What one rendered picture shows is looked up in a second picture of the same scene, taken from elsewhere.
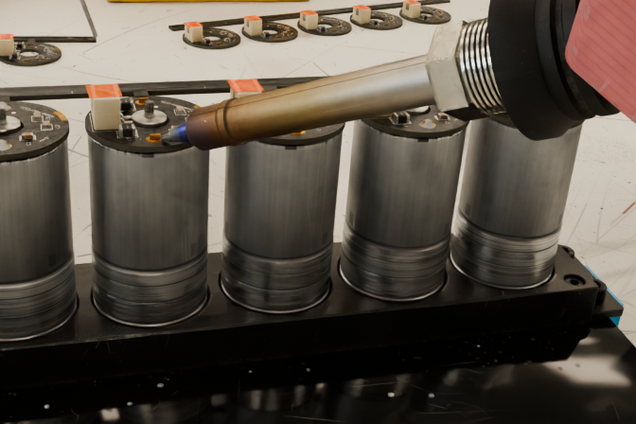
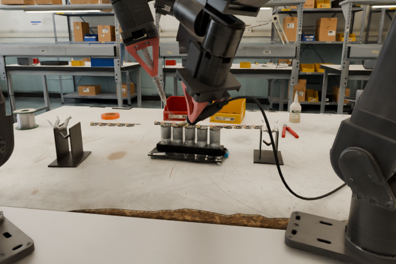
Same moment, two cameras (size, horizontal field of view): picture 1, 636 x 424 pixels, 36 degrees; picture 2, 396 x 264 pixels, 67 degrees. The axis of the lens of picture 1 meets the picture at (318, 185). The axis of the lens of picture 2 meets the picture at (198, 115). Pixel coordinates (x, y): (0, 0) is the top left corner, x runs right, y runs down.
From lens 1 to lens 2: 0.49 m
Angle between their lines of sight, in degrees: 33
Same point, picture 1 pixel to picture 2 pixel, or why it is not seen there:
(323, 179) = (191, 132)
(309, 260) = (190, 141)
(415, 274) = (201, 144)
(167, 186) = (177, 131)
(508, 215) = (211, 139)
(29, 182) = (166, 129)
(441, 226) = (203, 139)
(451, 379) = (201, 154)
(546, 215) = (214, 139)
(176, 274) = (178, 140)
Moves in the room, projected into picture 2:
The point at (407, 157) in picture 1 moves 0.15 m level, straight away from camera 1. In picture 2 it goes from (198, 131) to (234, 118)
